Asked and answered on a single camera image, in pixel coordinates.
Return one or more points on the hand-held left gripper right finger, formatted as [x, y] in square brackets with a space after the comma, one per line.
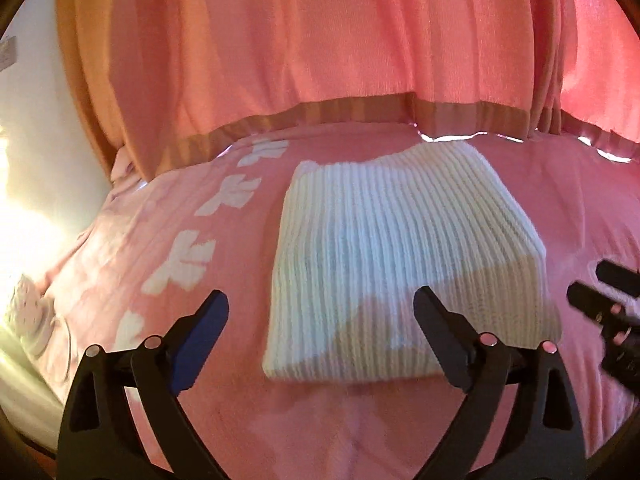
[440, 340]

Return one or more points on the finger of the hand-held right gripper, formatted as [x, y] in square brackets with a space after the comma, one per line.
[590, 300]
[620, 275]

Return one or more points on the pink blanket with white bows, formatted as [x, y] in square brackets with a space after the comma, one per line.
[325, 435]

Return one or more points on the pink curtain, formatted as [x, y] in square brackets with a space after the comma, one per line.
[325, 35]

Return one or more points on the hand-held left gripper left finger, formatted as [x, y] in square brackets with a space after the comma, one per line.
[200, 345]

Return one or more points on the small pale plush object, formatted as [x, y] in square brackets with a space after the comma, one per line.
[30, 310]

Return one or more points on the white knit sweater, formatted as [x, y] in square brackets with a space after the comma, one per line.
[375, 240]

